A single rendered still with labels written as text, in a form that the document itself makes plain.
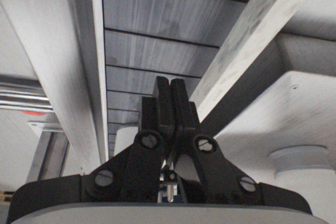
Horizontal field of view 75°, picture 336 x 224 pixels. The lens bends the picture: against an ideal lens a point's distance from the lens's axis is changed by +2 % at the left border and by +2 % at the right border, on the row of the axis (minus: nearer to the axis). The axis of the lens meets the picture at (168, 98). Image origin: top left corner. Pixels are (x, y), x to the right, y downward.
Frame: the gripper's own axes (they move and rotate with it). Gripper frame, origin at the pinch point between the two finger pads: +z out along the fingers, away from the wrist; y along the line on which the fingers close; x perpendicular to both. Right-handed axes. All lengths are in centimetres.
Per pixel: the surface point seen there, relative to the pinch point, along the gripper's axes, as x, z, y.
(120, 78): -3.2, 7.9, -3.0
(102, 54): -0.7, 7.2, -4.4
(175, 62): -0.2, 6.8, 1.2
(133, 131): -12.3, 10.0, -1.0
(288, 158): -17.0, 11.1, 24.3
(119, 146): -13.7, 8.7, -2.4
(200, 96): -1.3, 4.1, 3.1
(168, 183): -31.1, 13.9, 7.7
